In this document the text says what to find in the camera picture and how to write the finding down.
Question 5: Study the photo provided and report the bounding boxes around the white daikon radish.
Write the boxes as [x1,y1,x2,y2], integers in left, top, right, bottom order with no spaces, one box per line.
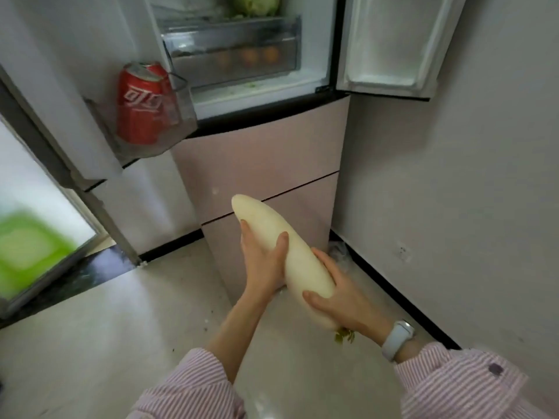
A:
[231,194,357,345]

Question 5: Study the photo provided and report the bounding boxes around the person's left forearm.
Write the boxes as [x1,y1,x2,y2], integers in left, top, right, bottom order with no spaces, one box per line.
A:
[127,292,265,419]

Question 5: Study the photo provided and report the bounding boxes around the white smartwatch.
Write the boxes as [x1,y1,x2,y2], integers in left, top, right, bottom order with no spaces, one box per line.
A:
[382,319,416,363]

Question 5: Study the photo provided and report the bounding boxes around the person's right hand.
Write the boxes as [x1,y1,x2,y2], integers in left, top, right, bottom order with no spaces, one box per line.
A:
[302,248,392,344]

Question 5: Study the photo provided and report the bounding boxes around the clear fridge door bin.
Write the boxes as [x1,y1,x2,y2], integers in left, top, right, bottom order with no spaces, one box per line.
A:
[83,72,200,160]

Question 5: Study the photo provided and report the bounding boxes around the green plastic container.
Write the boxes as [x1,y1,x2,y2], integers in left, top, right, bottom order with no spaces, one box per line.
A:
[0,211,80,301]

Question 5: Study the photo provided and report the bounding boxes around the fridge door with bin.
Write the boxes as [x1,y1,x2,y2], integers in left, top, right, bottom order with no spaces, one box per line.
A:
[0,0,200,193]

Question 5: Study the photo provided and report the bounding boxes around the person's left hand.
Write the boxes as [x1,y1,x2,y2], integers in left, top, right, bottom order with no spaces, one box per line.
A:
[240,220,290,304]

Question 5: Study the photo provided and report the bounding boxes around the pink refrigerator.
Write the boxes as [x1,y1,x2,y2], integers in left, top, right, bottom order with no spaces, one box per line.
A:
[143,0,351,303]

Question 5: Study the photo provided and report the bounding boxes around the person's right forearm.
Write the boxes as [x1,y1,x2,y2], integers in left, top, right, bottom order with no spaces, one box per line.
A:
[381,327,559,419]

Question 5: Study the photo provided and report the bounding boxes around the green cabbage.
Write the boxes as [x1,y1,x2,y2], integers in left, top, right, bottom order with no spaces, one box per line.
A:
[231,0,281,19]

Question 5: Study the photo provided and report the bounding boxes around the red soda can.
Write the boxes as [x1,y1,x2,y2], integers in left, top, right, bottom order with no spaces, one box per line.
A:
[116,62,178,145]

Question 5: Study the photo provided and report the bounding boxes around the empty white fridge door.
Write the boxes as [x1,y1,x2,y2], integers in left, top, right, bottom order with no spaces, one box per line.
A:
[335,0,468,101]

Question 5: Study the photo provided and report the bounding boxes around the clear crisper drawer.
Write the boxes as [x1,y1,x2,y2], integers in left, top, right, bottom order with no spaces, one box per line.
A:
[161,15,303,90]

